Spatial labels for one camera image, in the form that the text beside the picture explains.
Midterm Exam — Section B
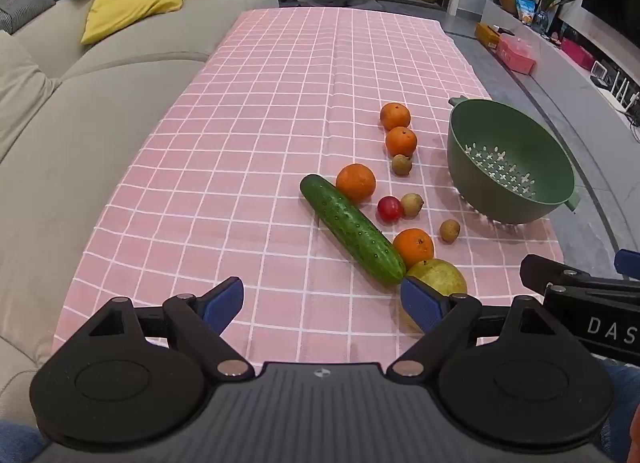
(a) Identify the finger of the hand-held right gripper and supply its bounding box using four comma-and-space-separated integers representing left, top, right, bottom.
520, 254, 640, 292
615, 249, 640, 277

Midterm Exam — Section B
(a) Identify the orange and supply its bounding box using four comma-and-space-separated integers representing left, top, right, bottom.
392, 228, 435, 269
385, 126, 418, 158
335, 163, 377, 203
379, 102, 412, 132

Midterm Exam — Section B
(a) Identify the pink checked tablecloth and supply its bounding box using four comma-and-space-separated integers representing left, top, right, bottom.
52, 8, 566, 364

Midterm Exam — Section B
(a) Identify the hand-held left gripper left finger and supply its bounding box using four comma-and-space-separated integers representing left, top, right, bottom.
82, 277, 255, 381

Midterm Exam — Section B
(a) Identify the yellow storage box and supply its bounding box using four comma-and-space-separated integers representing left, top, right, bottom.
475, 22, 506, 49

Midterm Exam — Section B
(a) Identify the pink storage box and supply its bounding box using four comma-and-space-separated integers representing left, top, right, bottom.
496, 36, 538, 75

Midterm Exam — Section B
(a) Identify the person's left leg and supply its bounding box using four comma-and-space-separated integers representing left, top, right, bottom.
0, 420, 46, 463

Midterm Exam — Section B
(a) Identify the white tv stand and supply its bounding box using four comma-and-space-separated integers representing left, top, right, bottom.
482, 0, 640, 144

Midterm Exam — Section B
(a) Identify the beige sofa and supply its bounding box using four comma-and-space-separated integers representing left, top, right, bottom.
0, 0, 281, 424

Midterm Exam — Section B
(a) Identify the grey striped pillow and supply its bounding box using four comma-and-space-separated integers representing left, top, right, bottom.
0, 0, 57, 35

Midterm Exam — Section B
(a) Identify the person's right leg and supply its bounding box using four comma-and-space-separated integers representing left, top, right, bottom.
597, 360, 640, 463

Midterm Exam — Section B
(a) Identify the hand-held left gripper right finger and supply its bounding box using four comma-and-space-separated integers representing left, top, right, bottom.
386, 277, 568, 381

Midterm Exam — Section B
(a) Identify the person's leg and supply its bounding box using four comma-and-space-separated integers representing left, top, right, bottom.
0, 420, 46, 463
597, 360, 640, 463

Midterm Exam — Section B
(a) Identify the beige sofa cushion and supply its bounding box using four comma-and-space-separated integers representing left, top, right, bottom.
0, 30, 62, 161

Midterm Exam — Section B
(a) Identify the yellow green pear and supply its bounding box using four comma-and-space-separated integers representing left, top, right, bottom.
400, 259, 468, 331

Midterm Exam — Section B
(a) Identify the green plastic colander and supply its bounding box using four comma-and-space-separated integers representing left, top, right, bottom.
447, 96, 582, 235

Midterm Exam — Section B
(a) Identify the white router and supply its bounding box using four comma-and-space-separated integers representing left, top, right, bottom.
607, 70, 640, 114

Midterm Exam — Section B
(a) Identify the red tomato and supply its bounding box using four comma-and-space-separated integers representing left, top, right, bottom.
376, 196, 404, 222

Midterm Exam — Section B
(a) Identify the green cucumber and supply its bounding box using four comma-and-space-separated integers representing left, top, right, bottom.
299, 174, 407, 287

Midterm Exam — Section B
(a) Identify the magenta box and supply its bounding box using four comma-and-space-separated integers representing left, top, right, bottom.
561, 38, 596, 69

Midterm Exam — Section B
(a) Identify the yellow pillow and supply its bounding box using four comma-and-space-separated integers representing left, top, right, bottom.
80, 0, 186, 45

